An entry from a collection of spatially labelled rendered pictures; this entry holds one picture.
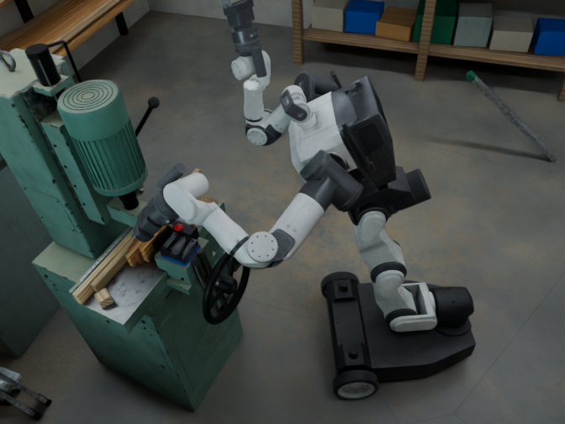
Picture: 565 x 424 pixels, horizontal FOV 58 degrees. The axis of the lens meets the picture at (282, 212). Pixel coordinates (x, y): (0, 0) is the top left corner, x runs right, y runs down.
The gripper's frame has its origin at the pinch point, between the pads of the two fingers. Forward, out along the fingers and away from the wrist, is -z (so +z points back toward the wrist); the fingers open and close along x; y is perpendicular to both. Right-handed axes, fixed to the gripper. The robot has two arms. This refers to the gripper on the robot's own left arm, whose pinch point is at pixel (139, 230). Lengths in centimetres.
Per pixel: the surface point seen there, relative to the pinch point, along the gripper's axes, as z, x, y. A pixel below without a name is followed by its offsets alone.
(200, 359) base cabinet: -63, 11, -66
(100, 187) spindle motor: -7.8, 12.9, 14.1
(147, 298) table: -23.9, -2.3, -18.6
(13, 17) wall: -162, 252, 100
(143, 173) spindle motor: 0.6, 19.7, 6.2
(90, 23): -135, 267, 57
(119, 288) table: -30.4, 0.3, -10.8
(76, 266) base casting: -55, 16, 0
